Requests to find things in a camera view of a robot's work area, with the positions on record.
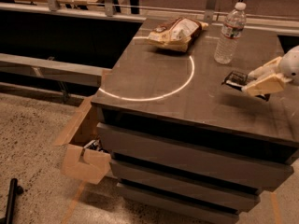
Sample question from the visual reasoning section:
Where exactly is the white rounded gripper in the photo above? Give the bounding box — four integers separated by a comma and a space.
241, 46, 299, 96

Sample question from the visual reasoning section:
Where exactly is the black rxbar chocolate bar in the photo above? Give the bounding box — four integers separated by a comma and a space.
221, 70, 271, 102

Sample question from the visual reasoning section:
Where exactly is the clear plastic water bottle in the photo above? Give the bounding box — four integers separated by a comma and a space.
214, 2, 247, 64

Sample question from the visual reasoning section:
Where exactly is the brown white snack bag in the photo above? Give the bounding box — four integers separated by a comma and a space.
148, 18, 208, 52

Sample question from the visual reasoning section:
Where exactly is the open cardboard box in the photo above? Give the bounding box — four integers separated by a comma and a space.
53, 96, 111, 184

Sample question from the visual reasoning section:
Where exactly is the grey metal bench beam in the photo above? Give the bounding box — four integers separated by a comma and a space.
0, 53, 111, 87

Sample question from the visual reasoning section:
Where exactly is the black pole on floor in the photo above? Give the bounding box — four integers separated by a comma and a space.
0, 178, 24, 224

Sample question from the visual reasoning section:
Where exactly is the metal railing frame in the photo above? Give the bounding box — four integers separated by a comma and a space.
14, 0, 299, 35

